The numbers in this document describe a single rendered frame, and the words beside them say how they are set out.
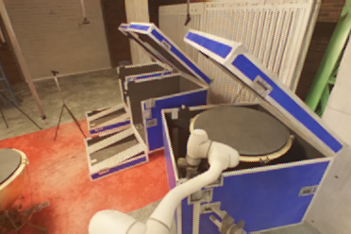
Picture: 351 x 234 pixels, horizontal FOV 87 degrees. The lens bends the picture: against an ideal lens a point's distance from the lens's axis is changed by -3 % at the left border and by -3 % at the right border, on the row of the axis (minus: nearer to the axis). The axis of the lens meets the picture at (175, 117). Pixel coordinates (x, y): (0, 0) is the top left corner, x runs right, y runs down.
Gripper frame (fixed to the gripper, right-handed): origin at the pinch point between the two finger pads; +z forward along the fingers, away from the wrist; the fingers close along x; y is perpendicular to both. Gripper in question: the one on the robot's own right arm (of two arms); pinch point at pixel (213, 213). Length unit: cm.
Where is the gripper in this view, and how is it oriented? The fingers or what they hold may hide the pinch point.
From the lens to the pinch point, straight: 137.1
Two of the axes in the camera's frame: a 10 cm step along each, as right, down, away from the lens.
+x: 0.3, 8.8, 4.8
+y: -7.8, 3.2, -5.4
